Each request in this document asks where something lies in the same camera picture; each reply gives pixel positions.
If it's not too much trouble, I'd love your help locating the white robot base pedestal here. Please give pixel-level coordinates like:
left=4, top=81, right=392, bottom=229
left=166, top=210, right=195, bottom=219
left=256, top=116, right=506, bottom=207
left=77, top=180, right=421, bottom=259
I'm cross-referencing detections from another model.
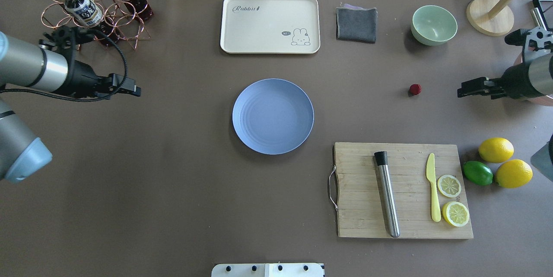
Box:
left=211, top=262, right=325, bottom=277

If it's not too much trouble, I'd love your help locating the mint green bowl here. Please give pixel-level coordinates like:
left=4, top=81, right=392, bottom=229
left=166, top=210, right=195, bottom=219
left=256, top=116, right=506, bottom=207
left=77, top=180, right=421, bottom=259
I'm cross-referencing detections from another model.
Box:
left=411, top=5, right=458, bottom=46

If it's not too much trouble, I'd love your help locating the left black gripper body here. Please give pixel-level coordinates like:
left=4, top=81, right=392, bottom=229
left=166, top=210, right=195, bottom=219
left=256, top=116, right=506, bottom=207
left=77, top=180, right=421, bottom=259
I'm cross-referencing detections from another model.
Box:
left=57, top=60, right=113, bottom=98

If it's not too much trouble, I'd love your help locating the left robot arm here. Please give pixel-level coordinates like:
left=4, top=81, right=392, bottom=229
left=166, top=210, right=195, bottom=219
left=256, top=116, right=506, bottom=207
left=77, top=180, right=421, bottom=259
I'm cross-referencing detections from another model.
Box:
left=0, top=27, right=141, bottom=184

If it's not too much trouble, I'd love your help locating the cream rabbit tray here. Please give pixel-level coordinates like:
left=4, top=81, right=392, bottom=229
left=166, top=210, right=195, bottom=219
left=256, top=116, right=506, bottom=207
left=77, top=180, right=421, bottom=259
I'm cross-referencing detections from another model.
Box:
left=220, top=0, right=321, bottom=54

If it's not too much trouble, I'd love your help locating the yellow plastic knife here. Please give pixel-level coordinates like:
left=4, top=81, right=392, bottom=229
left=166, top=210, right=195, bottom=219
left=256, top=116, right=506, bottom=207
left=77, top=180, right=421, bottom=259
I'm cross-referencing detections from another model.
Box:
left=426, top=153, right=441, bottom=222

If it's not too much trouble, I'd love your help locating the wooden cup tree stand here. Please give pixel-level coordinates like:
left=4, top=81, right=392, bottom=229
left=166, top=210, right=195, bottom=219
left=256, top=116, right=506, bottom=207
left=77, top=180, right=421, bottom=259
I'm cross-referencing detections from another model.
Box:
left=466, top=0, right=514, bottom=36

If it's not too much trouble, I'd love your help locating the whole yellow lemon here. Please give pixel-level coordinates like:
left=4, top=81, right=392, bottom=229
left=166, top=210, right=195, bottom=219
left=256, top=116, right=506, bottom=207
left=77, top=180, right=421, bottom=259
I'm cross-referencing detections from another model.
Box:
left=495, top=159, right=533, bottom=188
left=478, top=137, right=514, bottom=163

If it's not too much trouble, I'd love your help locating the lemon slice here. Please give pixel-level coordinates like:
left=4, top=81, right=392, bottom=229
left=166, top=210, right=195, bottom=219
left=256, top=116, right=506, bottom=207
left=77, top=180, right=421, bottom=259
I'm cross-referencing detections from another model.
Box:
left=437, top=175, right=462, bottom=198

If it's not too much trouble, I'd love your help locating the red strawberry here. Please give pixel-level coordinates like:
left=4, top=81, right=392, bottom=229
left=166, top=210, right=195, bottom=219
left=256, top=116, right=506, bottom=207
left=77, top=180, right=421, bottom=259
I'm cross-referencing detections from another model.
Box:
left=408, top=84, right=422, bottom=96

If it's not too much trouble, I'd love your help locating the blue plate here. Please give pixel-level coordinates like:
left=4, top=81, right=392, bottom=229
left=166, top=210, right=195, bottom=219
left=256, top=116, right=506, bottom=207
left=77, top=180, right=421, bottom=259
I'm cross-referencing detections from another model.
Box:
left=232, top=78, right=315, bottom=155

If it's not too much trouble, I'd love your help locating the steel ice scoop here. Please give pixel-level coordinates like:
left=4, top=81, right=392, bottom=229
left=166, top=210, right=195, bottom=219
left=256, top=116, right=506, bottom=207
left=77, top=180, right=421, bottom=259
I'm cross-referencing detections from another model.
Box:
left=531, top=8, right=547, bottom=29

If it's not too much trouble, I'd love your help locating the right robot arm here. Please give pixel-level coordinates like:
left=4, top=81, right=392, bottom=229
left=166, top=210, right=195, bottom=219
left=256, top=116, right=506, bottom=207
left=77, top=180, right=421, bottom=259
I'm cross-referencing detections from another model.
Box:
left=457, top=51, right=553, bottom=100

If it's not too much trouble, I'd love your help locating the grey folded cloth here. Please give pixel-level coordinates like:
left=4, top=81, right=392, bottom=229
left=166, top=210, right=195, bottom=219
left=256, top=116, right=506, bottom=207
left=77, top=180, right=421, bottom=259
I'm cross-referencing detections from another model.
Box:
left=336, top=4, right=378, bottom=44

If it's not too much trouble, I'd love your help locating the steel muddler black tip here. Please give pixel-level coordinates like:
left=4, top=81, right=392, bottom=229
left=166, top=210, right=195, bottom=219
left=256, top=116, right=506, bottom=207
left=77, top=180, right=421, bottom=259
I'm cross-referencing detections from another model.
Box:
left=375, top=151, right=400, bottom=238

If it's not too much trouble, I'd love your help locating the bamboo cutting board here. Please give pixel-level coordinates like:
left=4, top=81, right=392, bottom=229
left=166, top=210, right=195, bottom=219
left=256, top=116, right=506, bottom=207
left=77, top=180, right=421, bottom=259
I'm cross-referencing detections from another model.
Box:
left=334, top=142, right=474, bottom=239

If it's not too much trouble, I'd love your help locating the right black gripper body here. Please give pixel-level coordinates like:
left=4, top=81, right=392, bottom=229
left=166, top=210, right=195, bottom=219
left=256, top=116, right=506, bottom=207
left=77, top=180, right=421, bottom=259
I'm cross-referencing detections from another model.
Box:
left=489, top=66, right=534, bottom=99

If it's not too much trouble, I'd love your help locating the pink bowl of ice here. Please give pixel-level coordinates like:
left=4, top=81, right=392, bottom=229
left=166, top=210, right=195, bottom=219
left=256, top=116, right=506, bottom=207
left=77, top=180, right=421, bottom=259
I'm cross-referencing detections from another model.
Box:
left=513, top=53, right=553, bottom=106

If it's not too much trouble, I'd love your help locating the copper wire bottle rack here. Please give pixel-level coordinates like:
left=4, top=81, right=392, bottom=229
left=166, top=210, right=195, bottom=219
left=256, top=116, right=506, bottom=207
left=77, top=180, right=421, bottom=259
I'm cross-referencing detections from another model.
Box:
left=42, top=0, right=146, bottom=45

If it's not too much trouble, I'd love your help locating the green lime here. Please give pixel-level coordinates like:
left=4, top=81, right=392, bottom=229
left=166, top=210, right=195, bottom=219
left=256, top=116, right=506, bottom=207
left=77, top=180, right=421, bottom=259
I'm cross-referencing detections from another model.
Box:
left=462, top=161, right=494, bottom=186

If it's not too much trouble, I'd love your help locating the lemon half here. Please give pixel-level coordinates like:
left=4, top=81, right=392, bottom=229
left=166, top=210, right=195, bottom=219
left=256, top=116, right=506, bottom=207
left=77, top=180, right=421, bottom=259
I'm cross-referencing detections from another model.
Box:
left=442, top=201, right=470, bottom=226

